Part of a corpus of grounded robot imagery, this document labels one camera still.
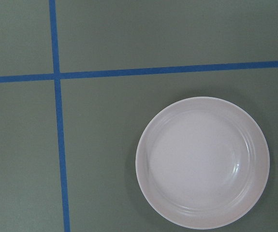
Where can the pink plate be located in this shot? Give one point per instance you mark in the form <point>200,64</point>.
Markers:
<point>202,163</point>

